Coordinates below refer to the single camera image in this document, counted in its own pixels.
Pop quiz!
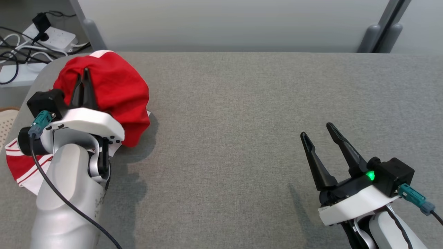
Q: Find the white floor cable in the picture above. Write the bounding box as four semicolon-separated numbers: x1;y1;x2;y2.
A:
0;33;70;64

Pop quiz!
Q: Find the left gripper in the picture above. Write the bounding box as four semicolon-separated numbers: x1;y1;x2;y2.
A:
47;68;126;147

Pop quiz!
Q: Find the red garment white band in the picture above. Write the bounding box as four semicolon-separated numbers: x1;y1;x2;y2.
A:
53;50;151;148

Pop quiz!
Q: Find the black plug adapter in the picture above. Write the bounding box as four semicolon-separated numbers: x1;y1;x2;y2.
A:
32;13;52;33

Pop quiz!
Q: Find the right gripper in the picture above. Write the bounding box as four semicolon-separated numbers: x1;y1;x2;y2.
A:
300;123;403;226

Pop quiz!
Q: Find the white power strip with cables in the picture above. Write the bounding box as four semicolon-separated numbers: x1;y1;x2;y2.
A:
0;28;91;85

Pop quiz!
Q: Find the right camera cable teal plug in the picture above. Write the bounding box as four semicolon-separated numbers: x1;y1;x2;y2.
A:
398;183;443;225

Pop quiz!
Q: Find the grey partition post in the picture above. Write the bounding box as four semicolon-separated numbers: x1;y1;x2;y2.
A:
356;0;412;53
69;0;108;52

